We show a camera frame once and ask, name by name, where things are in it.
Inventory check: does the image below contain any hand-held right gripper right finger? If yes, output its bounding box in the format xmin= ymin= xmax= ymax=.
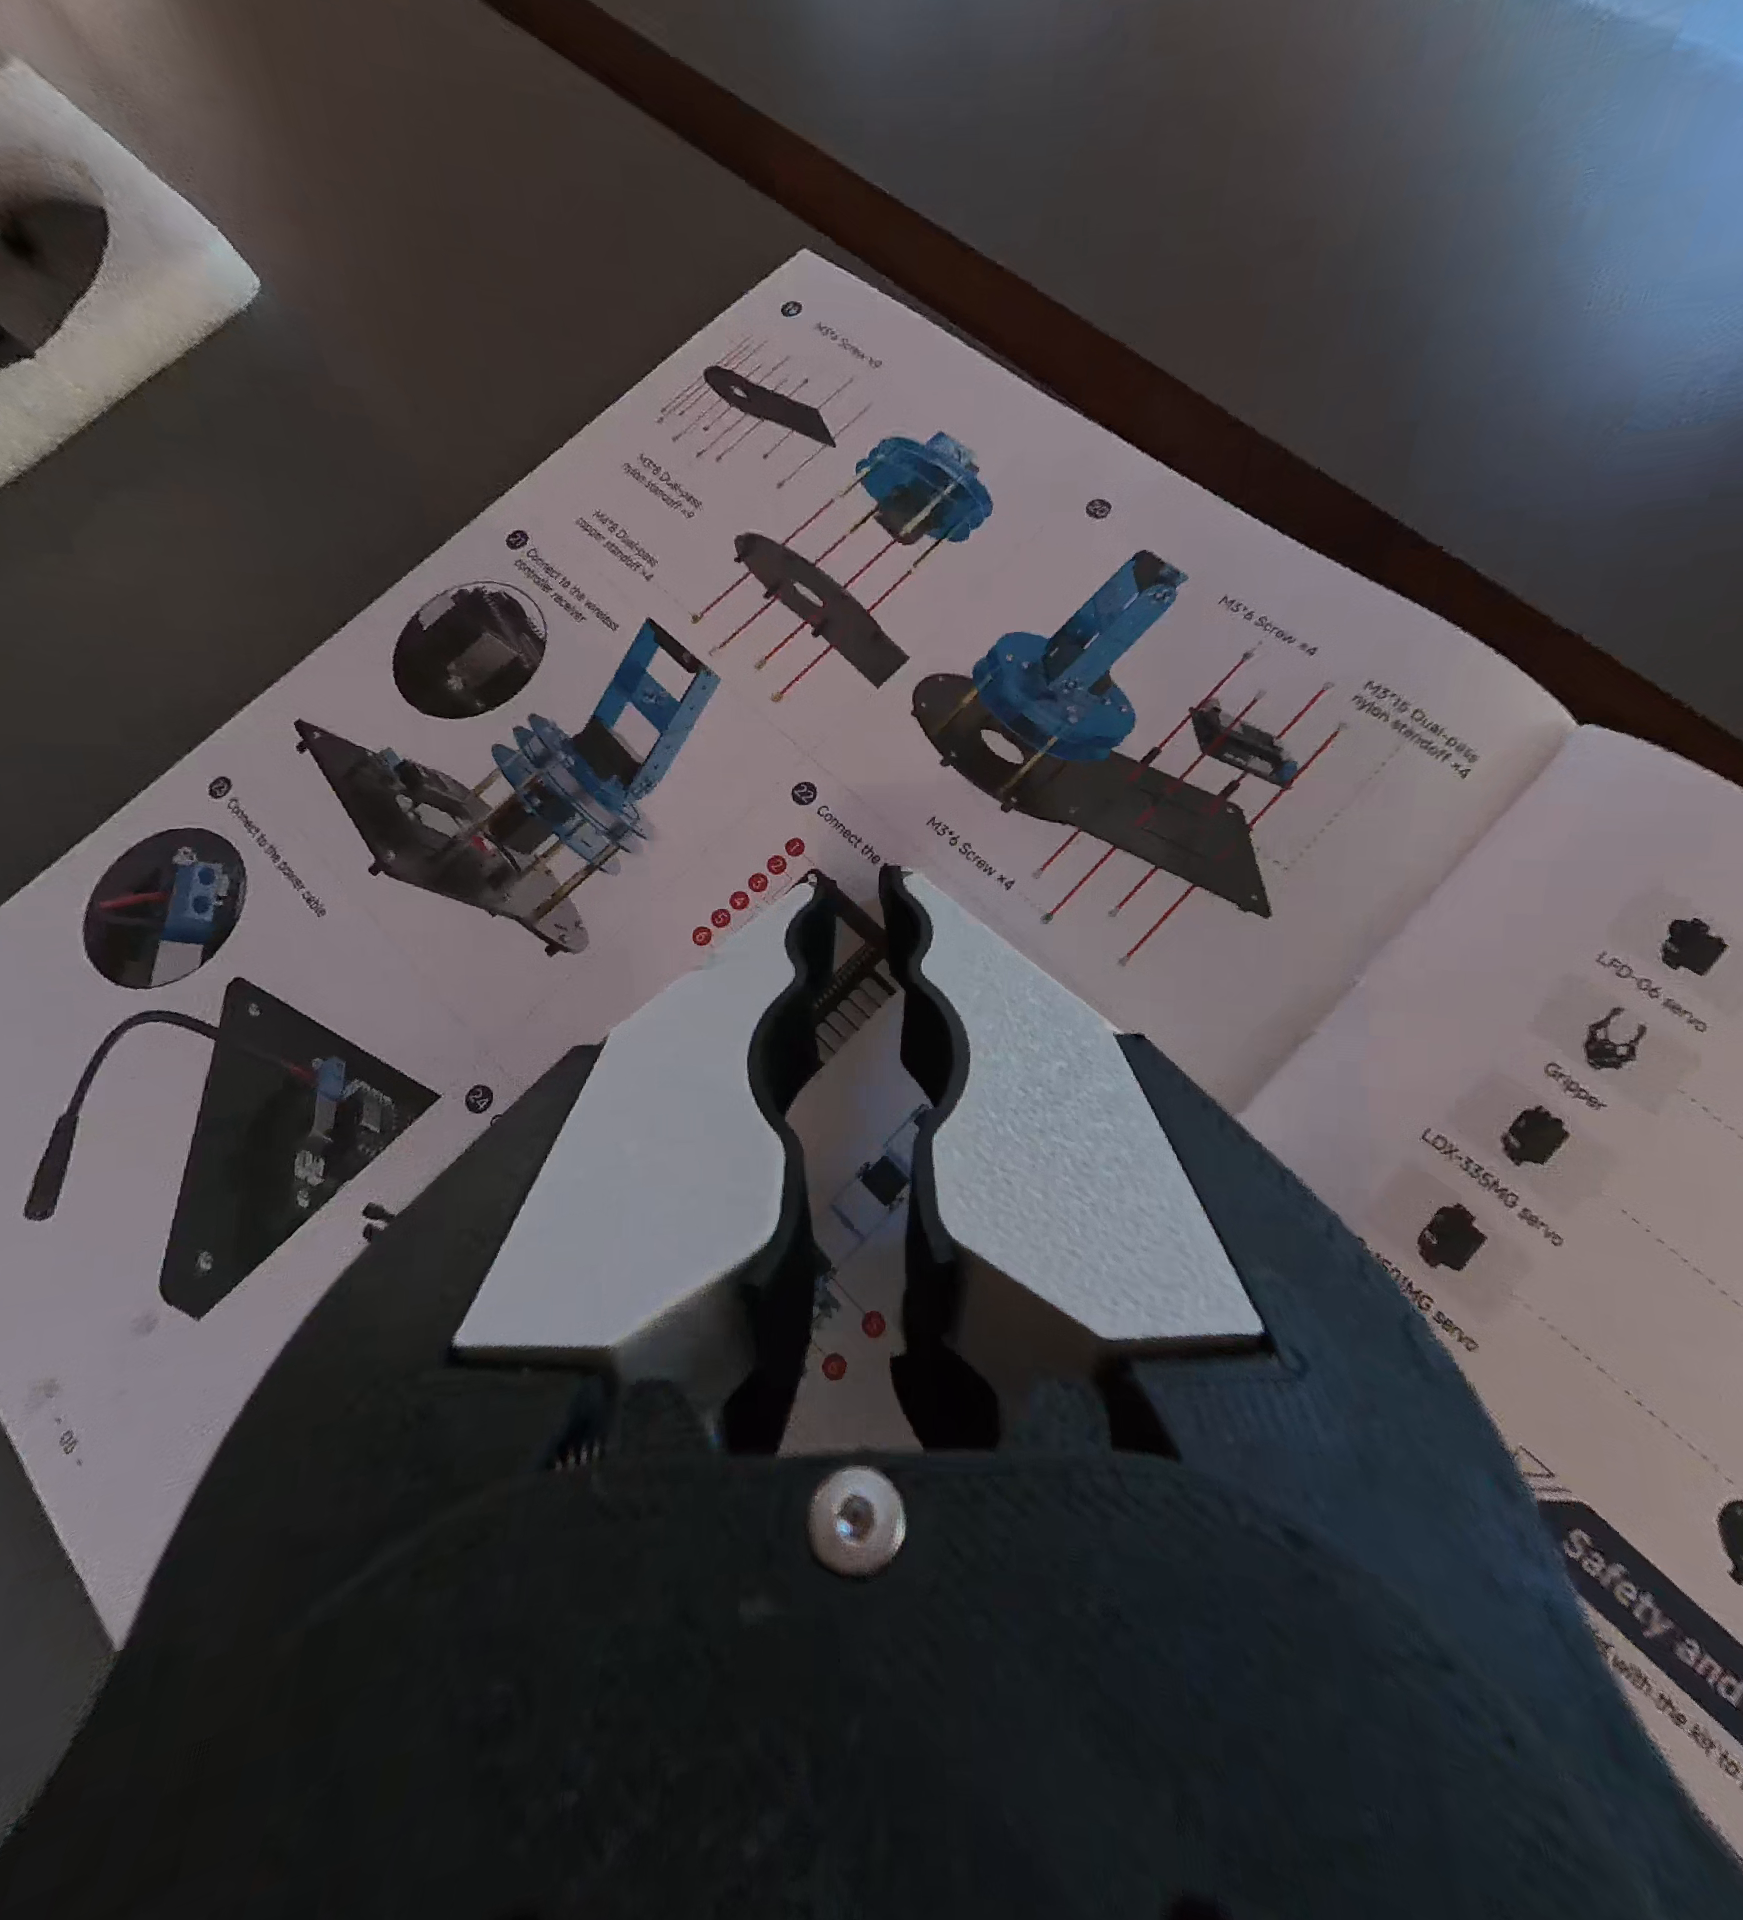
xmin=877 ymin=868 xmax=1271 ymax=1451

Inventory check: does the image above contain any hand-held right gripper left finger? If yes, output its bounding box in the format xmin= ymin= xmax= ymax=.
xmin=448 ymin=872 xmax=841 ymax=1454

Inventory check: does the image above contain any white foam square with hole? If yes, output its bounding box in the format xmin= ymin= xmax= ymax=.
xmin=0 ymin=57 xmax=264 ymax=546

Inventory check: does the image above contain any printed assembly manual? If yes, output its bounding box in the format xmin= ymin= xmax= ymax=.
xmin=0 ymin=245 xmax=1743 ymax=1920

